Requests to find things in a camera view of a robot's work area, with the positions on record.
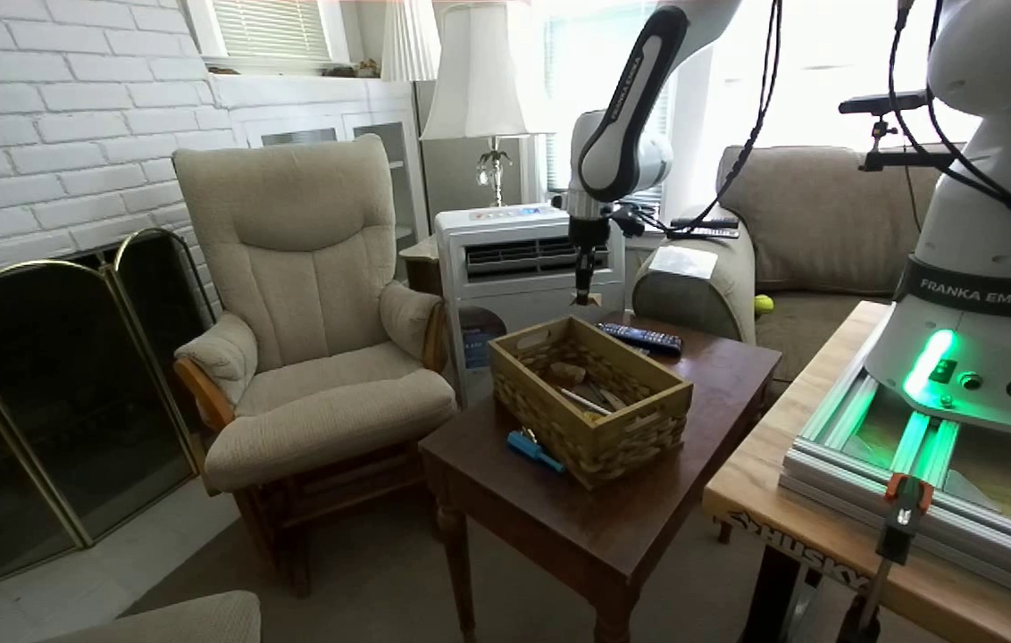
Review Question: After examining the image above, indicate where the white built-in shelf cabinet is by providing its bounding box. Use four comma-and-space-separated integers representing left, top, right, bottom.
207, 75, 428, 247

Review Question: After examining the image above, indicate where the black fireplace screen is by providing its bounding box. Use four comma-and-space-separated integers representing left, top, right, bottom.
0, 229, 213, 579

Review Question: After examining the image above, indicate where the black Sony remote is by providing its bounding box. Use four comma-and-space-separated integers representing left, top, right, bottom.
595, 322, 681, 358

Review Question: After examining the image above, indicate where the blue plastic tool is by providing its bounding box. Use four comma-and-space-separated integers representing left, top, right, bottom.
503, 430, 564, 474

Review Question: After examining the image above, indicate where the yellow tennis ball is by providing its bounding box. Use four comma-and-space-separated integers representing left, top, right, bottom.
753, 292, 774, 316

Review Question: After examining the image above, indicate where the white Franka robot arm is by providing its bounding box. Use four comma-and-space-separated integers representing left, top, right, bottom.
865, 0, 1011, 431

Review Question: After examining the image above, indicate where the dark wooden side table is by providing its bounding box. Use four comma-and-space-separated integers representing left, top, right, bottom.
420, 318, 778, 643

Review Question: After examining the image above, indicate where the light wooden robot table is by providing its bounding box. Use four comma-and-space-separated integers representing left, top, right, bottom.
705, 305, 1011, 643

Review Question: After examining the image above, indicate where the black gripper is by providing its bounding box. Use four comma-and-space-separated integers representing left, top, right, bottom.
568, 217, 606, 305

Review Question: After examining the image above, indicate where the white pen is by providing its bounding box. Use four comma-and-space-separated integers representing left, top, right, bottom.
558, 387, 615, 414

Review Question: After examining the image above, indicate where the woven wooden box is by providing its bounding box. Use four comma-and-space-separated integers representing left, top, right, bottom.
488, 318, 694, 490

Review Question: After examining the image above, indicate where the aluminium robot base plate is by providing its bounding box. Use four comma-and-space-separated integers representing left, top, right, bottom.
778, 368, 1011, 590

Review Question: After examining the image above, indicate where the beige rocking armchair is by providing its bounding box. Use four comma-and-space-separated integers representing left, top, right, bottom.
170, 148, 458, 590

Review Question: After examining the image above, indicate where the white portable air conditioner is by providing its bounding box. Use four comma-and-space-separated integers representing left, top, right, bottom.
435, 203, 624, 396

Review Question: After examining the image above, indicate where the white table lamp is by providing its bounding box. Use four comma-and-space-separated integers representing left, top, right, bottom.
420, 0, 545, 203

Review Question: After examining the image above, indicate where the beige sofa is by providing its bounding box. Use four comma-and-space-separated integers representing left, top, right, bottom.
711, 143, 946, 387

